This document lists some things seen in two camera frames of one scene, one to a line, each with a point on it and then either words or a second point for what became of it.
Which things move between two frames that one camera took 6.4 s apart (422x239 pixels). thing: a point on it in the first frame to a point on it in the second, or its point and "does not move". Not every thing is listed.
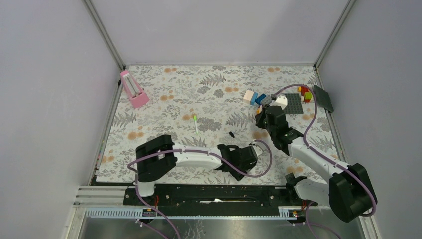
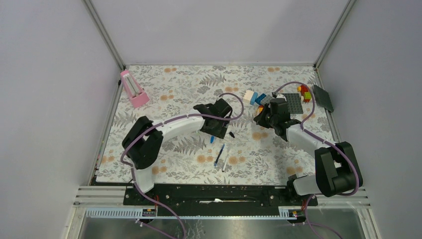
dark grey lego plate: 323,99 does not move
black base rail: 184,197 does not move
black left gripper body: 245,169 to 219,130
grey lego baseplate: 294,104 does not move
